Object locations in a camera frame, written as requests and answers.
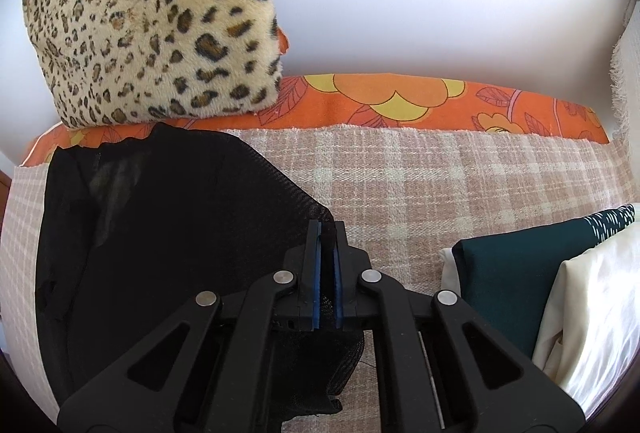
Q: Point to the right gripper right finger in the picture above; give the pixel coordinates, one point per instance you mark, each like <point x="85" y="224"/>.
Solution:
<point x="440" y="366"/>

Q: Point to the green striped white pillow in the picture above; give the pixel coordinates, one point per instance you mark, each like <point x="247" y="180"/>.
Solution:
<point x="625" y="79"/>

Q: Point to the pink plaid blanket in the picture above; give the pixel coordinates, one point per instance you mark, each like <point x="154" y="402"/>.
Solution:
<point x="403" y="194"/>

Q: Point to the dark green folded garment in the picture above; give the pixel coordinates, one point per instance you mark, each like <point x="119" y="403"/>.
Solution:
<point x="507" y="278"/>

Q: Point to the leopard print cushion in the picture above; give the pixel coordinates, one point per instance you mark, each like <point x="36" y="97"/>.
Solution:
<point x="131" y="61"/>

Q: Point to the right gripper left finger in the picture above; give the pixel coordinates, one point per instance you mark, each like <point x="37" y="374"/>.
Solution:
<point x="212" y="366"/>

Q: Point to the orange floral bed sheet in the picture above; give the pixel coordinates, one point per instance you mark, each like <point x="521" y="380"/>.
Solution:
<point x="396" y="101"/>

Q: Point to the black t-shirt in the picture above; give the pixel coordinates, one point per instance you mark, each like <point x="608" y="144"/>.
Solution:
<point x="132" y="230"/>

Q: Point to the cream folded garment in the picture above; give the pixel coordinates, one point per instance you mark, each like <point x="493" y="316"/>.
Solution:
<point x="590" y="330"/>

